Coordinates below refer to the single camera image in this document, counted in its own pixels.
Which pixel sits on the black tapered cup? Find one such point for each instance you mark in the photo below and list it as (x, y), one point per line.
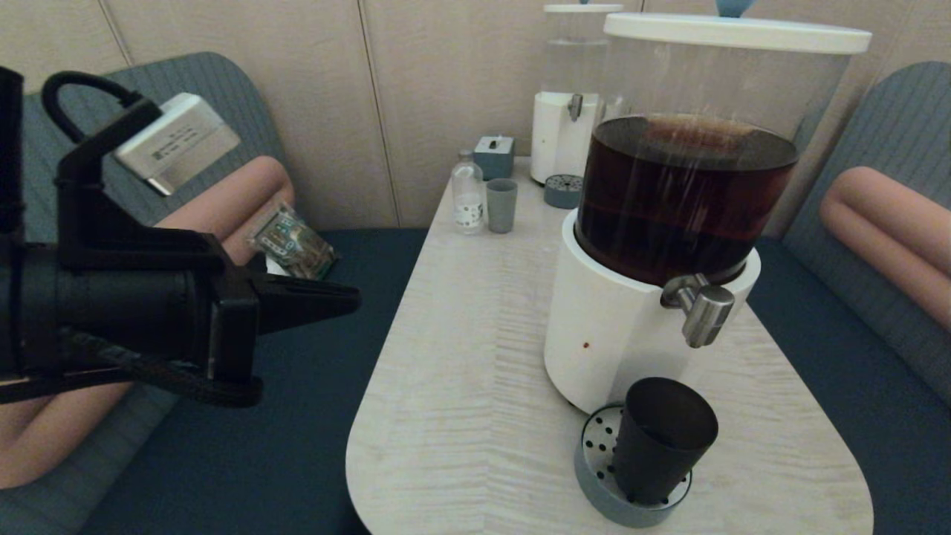
(661, 438)

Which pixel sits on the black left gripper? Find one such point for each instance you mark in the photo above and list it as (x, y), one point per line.
(134, 297)

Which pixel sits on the blue-grey cup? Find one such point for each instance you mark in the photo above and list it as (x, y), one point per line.
(501, 206)

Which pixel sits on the white large dispenser lid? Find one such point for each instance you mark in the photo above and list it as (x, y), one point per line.
(735, 33)

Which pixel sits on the small blue-grey perforated drip tray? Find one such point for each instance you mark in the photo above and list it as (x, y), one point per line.
(563, 191)

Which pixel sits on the pink bolster on empty bench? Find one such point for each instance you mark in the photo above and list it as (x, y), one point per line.
(891, 223)

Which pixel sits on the pink bolster beside snack bag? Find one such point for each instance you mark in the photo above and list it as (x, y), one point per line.
(238, 193)

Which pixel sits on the small dispenser with clear water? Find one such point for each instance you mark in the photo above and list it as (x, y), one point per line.
(568, 134)

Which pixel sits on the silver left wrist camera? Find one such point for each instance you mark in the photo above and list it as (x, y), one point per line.
(178, 141)

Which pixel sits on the clear plastic water bottle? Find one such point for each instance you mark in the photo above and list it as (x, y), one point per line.
(468, 198)

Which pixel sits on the white small dispenser lid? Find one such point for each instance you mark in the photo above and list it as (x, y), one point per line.
(583, 8)

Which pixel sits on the large blue-grey perforated drip tray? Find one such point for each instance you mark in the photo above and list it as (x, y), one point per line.
(594, 479)

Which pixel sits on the green brown snack bag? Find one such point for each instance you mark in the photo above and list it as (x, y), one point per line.
(293, 241)

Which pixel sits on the white crumpled tissue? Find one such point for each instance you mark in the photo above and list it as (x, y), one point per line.
(273, 266)

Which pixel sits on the large dispenser with dark tea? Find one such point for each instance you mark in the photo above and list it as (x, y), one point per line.
(654, 245)

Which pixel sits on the teal empty bench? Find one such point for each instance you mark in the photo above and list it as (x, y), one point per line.
(877, 371)

